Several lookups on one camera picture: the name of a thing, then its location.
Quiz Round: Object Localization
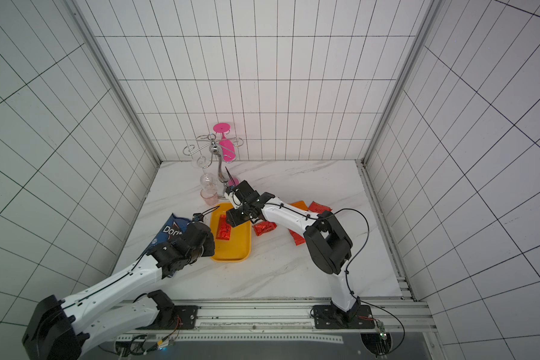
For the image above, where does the chrome wine glass rack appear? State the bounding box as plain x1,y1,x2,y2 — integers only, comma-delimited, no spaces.
182,133,245,200

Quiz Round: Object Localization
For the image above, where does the red tea bag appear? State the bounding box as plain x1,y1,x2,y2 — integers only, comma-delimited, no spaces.
289,230,306,246
308,201,332,214
215,214,232,241
253,221,277,236

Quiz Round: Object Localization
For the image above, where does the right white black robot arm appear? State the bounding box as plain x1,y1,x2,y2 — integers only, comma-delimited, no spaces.
225,181,386,338

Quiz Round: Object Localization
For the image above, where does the blue Doritos chip bag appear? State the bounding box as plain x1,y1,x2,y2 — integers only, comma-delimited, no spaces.
145,213,191,252

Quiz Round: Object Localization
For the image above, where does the aluminium mounting rail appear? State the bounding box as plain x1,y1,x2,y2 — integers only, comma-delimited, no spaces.
73,298,437,345

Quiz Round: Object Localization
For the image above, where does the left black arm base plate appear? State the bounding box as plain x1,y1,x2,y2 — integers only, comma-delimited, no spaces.
137,305,199,331

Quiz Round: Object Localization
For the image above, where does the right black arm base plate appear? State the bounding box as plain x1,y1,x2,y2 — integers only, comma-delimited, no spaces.
310,304,376,330

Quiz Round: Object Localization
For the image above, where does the pink hanging wine glass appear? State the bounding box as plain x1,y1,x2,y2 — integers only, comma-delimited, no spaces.
213,123,236,163

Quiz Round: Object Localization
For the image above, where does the orange tea bag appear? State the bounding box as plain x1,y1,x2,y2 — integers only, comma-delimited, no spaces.
291,201,308,211

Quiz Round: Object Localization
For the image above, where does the small pink glass cup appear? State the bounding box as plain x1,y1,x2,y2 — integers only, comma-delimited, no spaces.
200,188,218,206

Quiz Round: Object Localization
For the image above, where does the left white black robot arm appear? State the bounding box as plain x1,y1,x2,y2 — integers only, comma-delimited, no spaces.
22,221,215,359

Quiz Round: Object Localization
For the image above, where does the clear hanging wine glass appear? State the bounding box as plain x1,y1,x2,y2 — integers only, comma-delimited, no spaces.
196,155,218,190

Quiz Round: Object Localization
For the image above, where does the yellow plastic storage box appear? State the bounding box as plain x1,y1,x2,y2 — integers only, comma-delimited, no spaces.
210,203,251,263

